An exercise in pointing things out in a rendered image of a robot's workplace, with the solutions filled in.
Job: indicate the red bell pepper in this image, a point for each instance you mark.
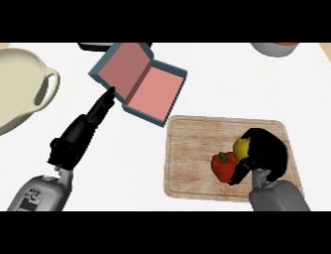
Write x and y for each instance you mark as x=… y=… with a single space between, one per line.
x=224 y=167

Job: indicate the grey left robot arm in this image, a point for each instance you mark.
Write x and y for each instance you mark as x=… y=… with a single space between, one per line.
x=41 y=193

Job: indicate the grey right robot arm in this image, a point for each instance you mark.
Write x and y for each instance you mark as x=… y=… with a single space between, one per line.
x=275 y=193

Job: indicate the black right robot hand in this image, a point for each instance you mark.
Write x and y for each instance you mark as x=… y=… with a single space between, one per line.
x=269 y=152

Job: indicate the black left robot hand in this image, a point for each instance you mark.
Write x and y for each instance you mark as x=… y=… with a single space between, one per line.
x=78 y=136

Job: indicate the wooden cutting board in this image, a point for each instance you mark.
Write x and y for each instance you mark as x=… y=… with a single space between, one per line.
x=198 y=155

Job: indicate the grey cup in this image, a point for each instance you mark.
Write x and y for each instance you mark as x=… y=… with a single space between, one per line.
x=275 y=49

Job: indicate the yellow lemon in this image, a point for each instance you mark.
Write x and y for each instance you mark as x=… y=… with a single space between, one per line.
x=241 y=148

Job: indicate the teal and pink open box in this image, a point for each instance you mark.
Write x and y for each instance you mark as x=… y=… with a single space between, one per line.
x=139 y=82

